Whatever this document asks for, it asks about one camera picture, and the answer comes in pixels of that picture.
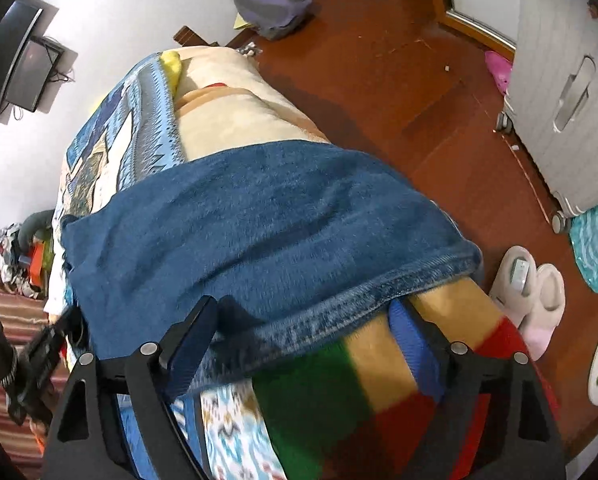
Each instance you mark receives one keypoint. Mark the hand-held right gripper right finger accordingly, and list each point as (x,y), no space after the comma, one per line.
(414,340)

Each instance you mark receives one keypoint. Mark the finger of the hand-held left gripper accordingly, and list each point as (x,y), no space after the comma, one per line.
(61,327)

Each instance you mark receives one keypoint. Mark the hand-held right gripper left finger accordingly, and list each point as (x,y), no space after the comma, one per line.
(189,347)

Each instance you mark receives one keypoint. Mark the blue denim jeans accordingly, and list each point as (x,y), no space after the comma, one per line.
(254,240)

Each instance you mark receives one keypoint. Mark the pile of assorted clothes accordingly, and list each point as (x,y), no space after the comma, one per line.
(24,260)

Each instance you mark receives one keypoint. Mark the colour block fleece blanket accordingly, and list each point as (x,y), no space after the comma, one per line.
(374,355)

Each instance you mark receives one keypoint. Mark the white fuzzy slipper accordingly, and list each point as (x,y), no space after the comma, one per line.
(546,305)
(509,290)

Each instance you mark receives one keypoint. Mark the blue patterned quilt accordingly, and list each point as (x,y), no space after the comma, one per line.
(144,125)

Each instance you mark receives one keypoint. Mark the small yellow cloth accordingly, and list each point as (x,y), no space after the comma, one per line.
(171,67)

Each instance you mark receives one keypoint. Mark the pink slipper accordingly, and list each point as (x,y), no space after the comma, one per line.
(496,67)

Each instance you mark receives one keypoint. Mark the grey purple backpack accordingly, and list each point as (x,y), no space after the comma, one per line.
(269,5)

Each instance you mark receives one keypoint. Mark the grey wall mount box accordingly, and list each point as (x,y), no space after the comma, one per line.
(41,70)

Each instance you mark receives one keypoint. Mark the black wall television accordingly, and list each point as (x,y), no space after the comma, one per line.
(9,60)

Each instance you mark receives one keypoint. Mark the wooden bed frame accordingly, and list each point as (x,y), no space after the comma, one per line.
(194,35)

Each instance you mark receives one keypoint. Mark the wooden door frame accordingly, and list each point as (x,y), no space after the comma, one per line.
(459,20)

